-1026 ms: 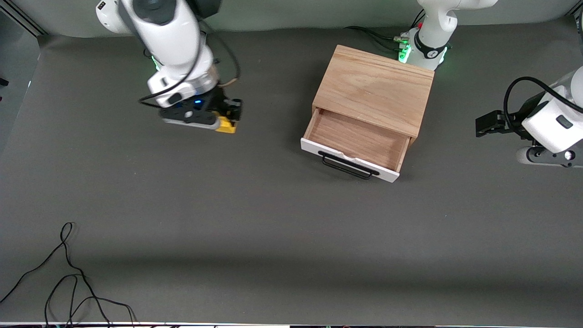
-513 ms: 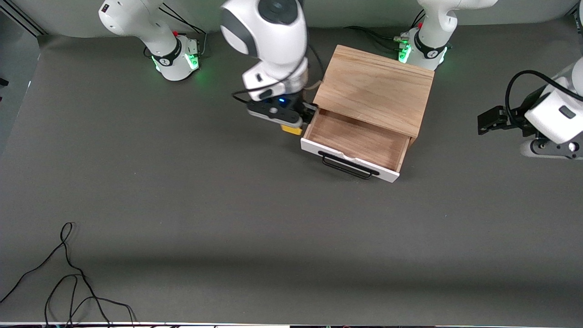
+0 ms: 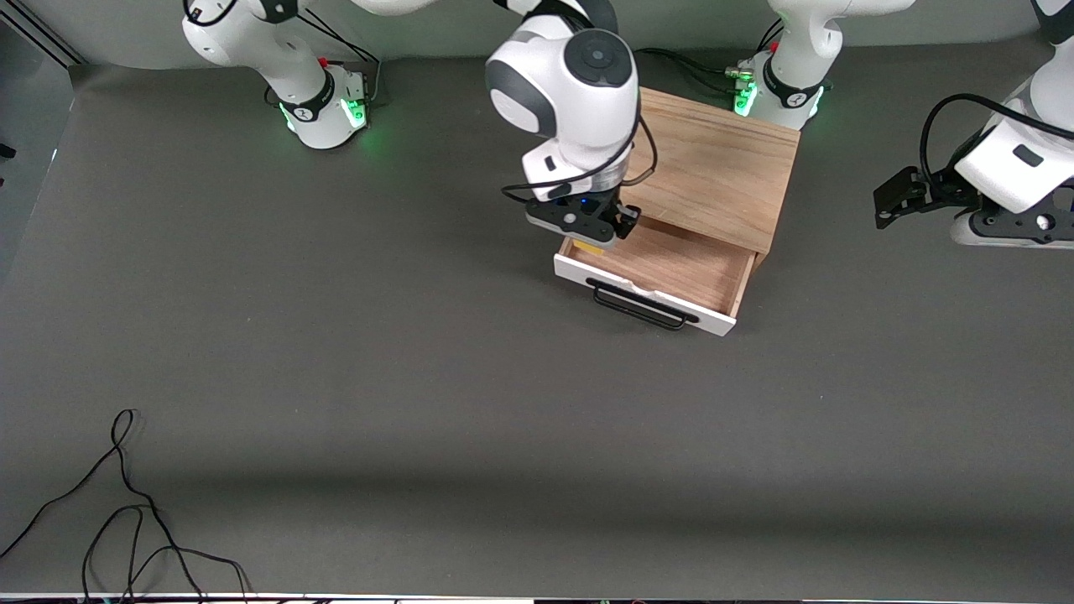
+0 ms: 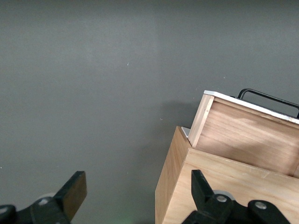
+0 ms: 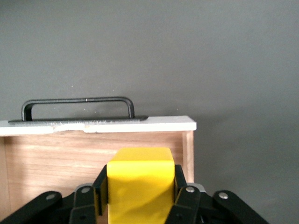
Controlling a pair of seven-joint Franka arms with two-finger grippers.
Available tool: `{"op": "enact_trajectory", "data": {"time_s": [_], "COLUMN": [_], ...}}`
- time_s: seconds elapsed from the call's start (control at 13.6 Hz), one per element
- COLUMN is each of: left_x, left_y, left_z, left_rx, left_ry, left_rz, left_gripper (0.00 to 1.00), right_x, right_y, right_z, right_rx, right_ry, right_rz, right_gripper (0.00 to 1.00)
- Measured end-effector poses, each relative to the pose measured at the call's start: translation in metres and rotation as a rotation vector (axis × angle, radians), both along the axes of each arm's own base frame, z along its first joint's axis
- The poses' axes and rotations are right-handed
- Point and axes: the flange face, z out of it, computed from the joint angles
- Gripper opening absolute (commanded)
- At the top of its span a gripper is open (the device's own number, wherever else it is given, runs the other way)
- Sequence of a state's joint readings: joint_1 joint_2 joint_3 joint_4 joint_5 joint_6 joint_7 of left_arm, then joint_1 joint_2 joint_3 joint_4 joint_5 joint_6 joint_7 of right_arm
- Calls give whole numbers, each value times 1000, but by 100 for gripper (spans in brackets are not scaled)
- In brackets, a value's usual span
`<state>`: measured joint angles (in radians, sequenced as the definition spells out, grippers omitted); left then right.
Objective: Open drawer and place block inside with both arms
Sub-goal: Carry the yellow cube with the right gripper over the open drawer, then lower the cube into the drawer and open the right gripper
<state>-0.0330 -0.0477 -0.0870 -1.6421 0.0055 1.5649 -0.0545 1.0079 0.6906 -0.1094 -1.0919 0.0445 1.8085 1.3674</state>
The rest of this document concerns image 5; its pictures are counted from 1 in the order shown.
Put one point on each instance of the grey table cover mat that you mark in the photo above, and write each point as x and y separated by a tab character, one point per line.
210	58

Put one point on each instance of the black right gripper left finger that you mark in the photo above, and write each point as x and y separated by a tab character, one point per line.
81	205

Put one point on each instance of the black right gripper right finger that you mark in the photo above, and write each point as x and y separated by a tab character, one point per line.
198	207

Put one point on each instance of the yellow cube block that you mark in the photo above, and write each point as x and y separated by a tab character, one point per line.
140	182

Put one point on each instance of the wooden drawer with white front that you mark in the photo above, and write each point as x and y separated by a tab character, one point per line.
58	163

